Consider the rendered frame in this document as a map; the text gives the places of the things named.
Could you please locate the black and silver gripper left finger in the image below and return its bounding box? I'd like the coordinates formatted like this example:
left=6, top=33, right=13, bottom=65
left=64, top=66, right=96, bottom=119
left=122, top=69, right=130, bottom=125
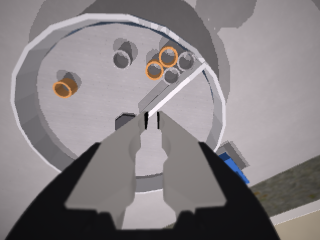
left=5, top=111, right=149, bottom=240

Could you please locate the bronze bushing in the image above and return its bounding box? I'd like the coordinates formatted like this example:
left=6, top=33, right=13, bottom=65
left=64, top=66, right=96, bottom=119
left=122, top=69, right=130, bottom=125
left=53, top=78, right=78, bottom=98
left=159, top=46, right=178, bottom=68
left=145, top=59, right=163, bottom=80

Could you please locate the grey metal ring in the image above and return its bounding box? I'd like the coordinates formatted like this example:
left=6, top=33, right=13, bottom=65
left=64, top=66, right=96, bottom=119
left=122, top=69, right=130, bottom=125
left=176, top=50, right=196, bottom=72
left=162, top=65, right=180, bottom=85
left=111, top=49, right=133, bottom=70

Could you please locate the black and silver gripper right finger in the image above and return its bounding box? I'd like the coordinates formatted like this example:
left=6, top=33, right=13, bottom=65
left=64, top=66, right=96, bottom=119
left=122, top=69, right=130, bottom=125
left=157, top=111, right=280, bottom=240

